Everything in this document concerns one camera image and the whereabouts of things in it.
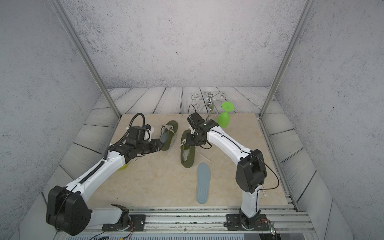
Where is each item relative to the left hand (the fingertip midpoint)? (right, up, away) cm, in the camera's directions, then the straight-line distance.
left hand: (163, 144), depth 83 cm
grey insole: (-4, +6, +22) cm, 23 cm away
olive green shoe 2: (+12, -5, +8) cm, 16 cm away
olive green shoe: (+1, +11, +22) cm, 25 cm away
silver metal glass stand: (+26, +22, +11) cm, 35 cm away
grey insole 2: (+22, -22, +2) cm, 31 cm away
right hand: (+14, +1, +2) cm, 14 cm away
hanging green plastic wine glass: (+35, +15, +10) cm, 39 cm away
